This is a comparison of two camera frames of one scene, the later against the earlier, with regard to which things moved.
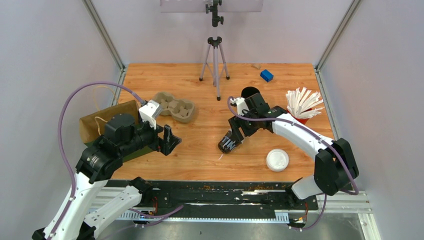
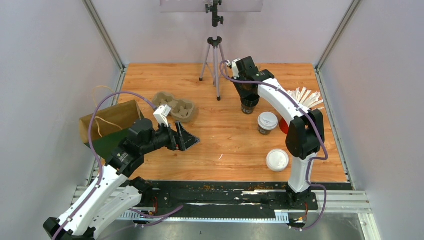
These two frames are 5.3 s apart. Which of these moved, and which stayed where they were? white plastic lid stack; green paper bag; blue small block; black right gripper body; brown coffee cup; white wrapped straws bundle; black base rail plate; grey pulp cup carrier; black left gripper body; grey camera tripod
Moved: brown coffee cup; black right gripper body
Stayed: green paper bag; black left gripper body; white plastic lid stack; white wrapped straws bundle; black base rail plate; blue small block; grey camera tripod; grey pulp cup carrier
